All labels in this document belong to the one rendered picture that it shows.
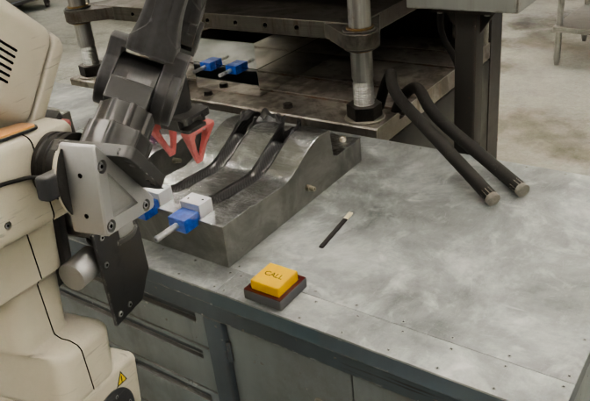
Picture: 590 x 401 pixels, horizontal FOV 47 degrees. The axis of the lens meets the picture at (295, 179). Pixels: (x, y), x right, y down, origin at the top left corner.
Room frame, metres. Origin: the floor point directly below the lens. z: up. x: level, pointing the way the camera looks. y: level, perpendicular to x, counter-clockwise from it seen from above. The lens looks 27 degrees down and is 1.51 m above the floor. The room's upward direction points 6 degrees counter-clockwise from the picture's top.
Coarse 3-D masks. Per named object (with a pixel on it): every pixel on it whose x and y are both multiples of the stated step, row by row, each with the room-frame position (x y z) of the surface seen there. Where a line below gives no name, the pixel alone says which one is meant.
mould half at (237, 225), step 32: (224, 128) 1.45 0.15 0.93; (256, 128) 1.41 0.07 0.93; (288, 128) 1.57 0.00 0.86; (256, 160) 1.32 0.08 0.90; (288, 160) 1.29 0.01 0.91; (320, 160) 1.33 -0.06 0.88; (352, 160) 1.43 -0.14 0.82; (192, 192) 1.22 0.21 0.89; (256, 192) 1.20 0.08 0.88; (288, 192) 1.23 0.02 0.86; (320, 192) 1.32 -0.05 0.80; (160, 224) 1.17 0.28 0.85; (224, 224) 1.08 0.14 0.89; (256, 224) 1.14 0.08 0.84; (224, 256) 1.07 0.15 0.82
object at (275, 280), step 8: (272, 264) 1.01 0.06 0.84; (264, 272) 0.99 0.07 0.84; (272, 272) 0.98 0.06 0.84; (280, 272) 0.98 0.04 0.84; (288, 272) 0.98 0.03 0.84; (296, 272) 0.98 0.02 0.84; (256, 280) 0.97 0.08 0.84; (264, 280) 0.96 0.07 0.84; (272, 280) 0.96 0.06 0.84; (280, 280) 0.96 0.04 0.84; (288, 280) 0.96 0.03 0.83; (296, 280) 0.97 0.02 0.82; (256, 288) 0.96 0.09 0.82; (264, 288) 0.95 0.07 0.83; (272, 288) 0.94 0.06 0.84; (280, 288) 0.94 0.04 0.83; (288, 288) 0.96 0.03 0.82
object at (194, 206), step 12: (180, 204) 1.14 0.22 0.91; (192, 204) 1.12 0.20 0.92; (204, 204) 1.12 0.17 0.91; (180, 216) 1.10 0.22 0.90; (192, 216) 1.10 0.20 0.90; (204, 216) 1.12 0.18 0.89; (168, 228) 1.07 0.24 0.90; (180, 228) 1.09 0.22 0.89; (192, 228) 1.09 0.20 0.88; (156, 240) 1.05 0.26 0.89
